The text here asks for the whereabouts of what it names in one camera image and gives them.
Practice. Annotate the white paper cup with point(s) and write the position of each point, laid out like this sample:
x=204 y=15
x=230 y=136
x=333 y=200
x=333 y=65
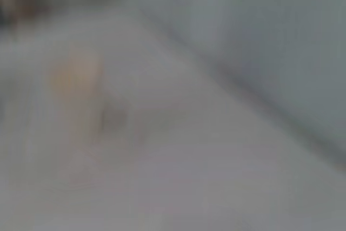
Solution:
x=77 y=79

